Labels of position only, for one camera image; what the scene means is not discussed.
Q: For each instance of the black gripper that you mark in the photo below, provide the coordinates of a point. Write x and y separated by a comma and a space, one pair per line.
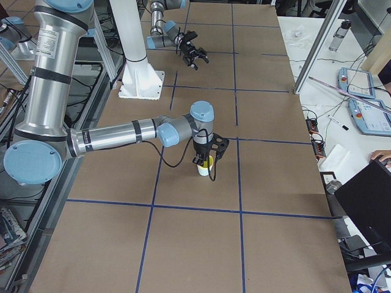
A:
187, 49
201, 149

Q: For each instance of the yellow plastic cup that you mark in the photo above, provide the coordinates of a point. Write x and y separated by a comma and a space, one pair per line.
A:
206, 165

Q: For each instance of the light green cup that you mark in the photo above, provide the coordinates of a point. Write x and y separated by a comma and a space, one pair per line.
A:
203, 171

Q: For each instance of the stack of folded cloths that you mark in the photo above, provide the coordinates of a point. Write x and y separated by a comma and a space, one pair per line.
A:
13, 238

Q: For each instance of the person's hand on mouse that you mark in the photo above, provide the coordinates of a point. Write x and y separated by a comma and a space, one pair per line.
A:
382, 156

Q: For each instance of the clear water bottle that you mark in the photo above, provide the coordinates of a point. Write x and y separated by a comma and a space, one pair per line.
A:
339, 35

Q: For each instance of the black and white pen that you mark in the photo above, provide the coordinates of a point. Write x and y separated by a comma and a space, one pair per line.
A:
338, 122

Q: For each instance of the upper blue teach pendant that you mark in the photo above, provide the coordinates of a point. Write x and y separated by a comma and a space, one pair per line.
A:
356, 82

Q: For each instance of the blue teach pendant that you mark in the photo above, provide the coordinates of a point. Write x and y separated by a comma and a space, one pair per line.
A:
368, 119
356, 82

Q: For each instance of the black laptop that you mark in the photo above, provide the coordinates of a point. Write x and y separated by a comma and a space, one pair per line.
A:
366, 200

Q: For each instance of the lower blue teach pendant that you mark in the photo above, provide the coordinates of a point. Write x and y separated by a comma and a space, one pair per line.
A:
368, 119

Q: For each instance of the white central pedestal column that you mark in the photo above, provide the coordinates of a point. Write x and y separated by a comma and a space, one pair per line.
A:
139, 80

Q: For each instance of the aluminium frame post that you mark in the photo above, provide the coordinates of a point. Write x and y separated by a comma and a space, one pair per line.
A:
331, 17

